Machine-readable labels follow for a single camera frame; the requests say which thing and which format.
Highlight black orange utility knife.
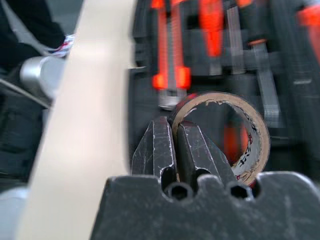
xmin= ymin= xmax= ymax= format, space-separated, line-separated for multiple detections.
xmin=151 ymin=0 xmax=192 ymax=110

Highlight orange handled pliers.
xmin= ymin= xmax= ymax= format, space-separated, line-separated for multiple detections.
xmin=296 ymin=3 xmax=320 ymax=28

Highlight black tool case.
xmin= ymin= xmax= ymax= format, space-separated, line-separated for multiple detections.
xmin=127 ymin=0 xmax=320 ymax=176

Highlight black electrical tape roll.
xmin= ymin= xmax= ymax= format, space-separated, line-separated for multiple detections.
xmin=171 ymin=91 xmax=271 ymax=187

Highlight orange test pen screwdriver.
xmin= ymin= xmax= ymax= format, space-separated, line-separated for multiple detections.
xmin=198 ymin=0 xmax=225 ymax=76

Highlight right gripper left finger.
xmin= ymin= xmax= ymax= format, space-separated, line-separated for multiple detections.
xmin=131 ymin=116 xmax=178 ymax=181

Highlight silver left robot leg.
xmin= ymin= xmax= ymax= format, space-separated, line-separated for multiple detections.
xmin=19 ymin=55 xmax=68 ymax=108

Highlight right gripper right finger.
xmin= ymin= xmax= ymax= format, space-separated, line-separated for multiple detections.
xmin=176 ymin=119 xmax=238 ymax=186

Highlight white striped sneaker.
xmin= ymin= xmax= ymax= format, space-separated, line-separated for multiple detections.
xmin=48 ymin=34 xmax=76 ymax=59

